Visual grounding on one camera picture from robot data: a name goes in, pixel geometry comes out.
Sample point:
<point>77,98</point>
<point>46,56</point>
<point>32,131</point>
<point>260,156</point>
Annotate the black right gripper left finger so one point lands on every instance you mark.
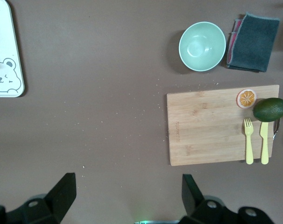
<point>59,200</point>

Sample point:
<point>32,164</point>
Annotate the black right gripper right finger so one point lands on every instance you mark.
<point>194,203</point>

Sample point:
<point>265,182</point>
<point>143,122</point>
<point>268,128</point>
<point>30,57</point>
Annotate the wooden cutting board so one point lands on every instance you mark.
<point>207,130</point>

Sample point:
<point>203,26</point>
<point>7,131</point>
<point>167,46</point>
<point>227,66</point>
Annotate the yellow plastic fork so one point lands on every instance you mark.
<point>249,144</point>

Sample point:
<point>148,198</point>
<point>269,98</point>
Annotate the yellow plastic knife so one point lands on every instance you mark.
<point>264,144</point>

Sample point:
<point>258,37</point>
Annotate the small metal utensil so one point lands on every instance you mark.
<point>276,130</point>

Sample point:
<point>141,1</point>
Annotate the orange fruit slice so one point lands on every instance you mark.
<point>246,98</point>

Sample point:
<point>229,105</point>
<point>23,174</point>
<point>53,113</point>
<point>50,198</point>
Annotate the green avocado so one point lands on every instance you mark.
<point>270,109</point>

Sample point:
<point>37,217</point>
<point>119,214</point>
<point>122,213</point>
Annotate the pale green bowl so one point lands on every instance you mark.
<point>202,46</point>

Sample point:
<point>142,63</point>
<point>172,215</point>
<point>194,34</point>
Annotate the pink cloth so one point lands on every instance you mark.
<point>232,42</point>

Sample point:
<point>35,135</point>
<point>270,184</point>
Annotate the dark grey cloth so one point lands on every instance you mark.
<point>256,44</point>

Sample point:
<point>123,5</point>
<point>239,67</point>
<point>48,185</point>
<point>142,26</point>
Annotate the cream tray with bear print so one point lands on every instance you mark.
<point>3,35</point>

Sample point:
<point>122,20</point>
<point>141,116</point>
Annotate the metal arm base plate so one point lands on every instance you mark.
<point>155,222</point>

